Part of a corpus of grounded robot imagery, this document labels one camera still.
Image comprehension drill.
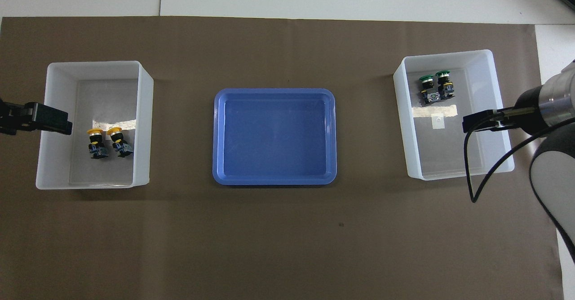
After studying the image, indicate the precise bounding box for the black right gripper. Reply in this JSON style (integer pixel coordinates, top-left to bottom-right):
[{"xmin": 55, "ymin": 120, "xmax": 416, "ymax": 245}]
[{"xmin": 463, "ymin": 86, "xmax": 547, "ymax": 135}]

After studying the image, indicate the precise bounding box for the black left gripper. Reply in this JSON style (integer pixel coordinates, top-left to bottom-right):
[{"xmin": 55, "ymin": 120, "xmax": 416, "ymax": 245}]
[{"xmin": 0, "ymin": 99, "xmax": 73, "ymax": 136}]

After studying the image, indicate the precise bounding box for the green push button switch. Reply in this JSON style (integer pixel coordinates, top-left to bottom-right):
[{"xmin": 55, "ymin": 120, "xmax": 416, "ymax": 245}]
[
  {"xmin": 419, "ymin": 75, "xmax": 441, "ymax": 107},
  {"xmin": 435, "ymin": 70, "xmax": 454, "ymax": 101}
]

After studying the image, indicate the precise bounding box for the yellow push button switch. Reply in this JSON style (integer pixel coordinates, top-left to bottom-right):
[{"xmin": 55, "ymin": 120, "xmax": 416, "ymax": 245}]
[
  {"xmin": 106, "ymin": 127, "xmax": 134, "ymax": 158},
  {"xmin": 86, "ymin": 128, "xmax": 109, "ymax": 160}
]

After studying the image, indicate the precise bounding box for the translucent white plastic box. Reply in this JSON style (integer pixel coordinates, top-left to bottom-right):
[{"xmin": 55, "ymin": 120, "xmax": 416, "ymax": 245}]
[
  {"xmin": 35, "ymin": 61, "xmax": 154, "ymax": 190},
  {"xmin": 394, "ymin": 49, "xmax": 515, "ymax": 181}
]

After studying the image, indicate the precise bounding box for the blue plastic tray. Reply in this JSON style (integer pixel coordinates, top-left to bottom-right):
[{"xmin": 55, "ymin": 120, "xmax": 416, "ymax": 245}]
[{"xmin": 212, "ymin": 88, "xmax": 337, "ymax": 186}]

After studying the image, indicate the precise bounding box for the brown paper table mat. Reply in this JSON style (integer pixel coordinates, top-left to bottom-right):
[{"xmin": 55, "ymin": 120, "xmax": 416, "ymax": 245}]
[{"xmin": 0, "ymin": 16, "xmax": 564, "ymax": 300}]

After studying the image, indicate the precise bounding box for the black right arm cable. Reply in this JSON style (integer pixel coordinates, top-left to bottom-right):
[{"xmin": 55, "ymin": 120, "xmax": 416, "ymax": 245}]
[{"xmin": 464, "ymin": 120, "xmax": 575, "ymax": 203}]

